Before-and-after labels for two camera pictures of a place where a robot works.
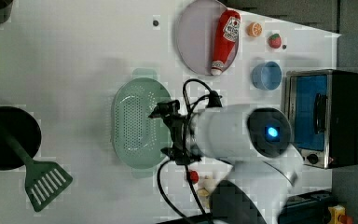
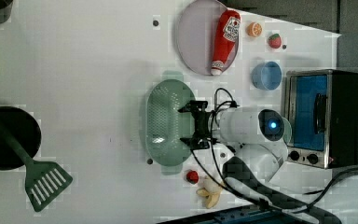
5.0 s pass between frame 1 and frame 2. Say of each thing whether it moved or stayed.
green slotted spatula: stayed
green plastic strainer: moved
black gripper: moved
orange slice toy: stayed
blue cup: stayed
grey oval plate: stayed
